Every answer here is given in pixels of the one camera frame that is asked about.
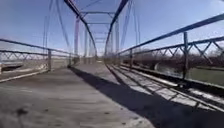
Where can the bare trees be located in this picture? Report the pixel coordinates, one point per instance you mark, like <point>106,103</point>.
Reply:
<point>160,56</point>

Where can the steel truss bridge frame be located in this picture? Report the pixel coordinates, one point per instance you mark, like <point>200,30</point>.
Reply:
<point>85,25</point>

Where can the river water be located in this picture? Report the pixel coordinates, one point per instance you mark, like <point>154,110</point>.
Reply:
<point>168,69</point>

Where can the metal lattice railing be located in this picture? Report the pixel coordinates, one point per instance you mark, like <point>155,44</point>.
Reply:
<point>186,50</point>
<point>33,55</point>

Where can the grey wooden bridge deck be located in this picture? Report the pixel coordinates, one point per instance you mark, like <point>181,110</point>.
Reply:
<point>83,96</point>

